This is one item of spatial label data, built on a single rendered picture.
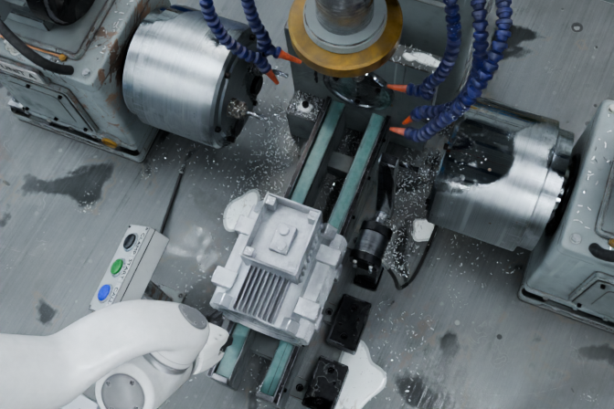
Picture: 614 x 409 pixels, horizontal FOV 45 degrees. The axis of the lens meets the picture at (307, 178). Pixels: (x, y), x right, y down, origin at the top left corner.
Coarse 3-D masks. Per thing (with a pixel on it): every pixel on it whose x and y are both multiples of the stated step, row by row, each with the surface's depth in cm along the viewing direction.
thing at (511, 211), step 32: (448, 128) 138; (480, 128) 127; (512, 128) 127; (544, 128) 128; (448, 160) 127; (480, 160) 125; (512, 160) 125; (544, 160) 124; (448, 192) 128; (480, 192) 126; (512, 192) 125; (544, 192) 124; (448, 224) 134; (480, 224) 129; (512, 224) 127; (544, 224) 126
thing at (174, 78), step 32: (160, 32) 138; (192, 32) 138; (128, 64) 140; (160, 64) 137; (192, 64) 136; (224, 64) 135; (128, 96) 143; (160, 96) 139; (192, 96) 137; (224, 96) 138; (256, 96) 158; (160, 128) 148; (192, 128) 141; (224, 128) 144
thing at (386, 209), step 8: (384, 152) 117; (384, 160) 117; (392, 160) 117; (384, 168) 118; (392, 168) 117; (384, 176) 121; (392, 176) 120; (384, 184) 125; (392, 184) 123; (376, 192) 129; (384, 192) 128; (392, 192) 126; (376, 200) 133; (384, 200) 131; (392, 200) 130; (376, 208) 137; (384, 208) 135; (392, 208) 136; (384, 216) 137
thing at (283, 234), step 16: (272, 208) 128; (288, 208) 129; (304, 208) 127; (256, 224) 126; (272, 224) 128; (288, 224) 128; (304, 224) 128; (320, 224) 128; (256, 240) 127; (272, 240) 126; (288, 240) 126; (304, 240) 127; (240, 256) 124; (256, 256) 126; (272, 256) 126; (288, 256) 126; (304, 256) 124; (272, 272) 126; (288, 272) 122; (304, 272) 128
